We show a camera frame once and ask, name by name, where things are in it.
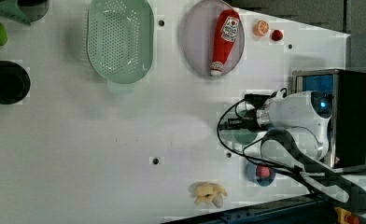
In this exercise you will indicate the grey round plate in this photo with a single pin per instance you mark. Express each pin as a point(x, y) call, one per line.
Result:
point(198, 34)

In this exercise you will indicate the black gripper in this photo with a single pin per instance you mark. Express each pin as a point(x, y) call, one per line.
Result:
point(257, 101)

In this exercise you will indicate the black round stand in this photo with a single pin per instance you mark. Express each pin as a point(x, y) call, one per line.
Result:
point(15, 83)

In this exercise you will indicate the red strawberry in bowl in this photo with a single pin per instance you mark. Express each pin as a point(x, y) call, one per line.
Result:
point(263, 172)

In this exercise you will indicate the blue bowl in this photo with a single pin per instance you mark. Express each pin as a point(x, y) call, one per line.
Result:
point(251, 176)

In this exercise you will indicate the orange slice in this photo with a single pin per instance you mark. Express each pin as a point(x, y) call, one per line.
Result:
point(261, 28)

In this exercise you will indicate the red ketchup bottle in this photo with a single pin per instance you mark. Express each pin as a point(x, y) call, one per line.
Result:
point(226, 33)

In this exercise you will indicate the green perforated colander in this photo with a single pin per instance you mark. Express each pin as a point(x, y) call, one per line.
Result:
point(120, 41)

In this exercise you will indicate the peeled banana toy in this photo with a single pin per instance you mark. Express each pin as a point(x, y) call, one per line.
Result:
point(210, 193)

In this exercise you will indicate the red strawberry on table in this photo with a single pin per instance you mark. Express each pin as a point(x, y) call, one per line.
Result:
point(276, 35)

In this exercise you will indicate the black toaster oven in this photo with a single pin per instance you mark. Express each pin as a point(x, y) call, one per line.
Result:
point(346, 91)

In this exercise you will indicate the black cylinder at edge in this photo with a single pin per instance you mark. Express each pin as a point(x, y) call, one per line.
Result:
point(34, 10)

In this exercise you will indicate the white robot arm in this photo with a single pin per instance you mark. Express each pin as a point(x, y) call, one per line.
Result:
point(295, 140)

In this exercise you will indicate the green mug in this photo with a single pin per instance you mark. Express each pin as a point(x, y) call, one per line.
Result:
point(243, 135)

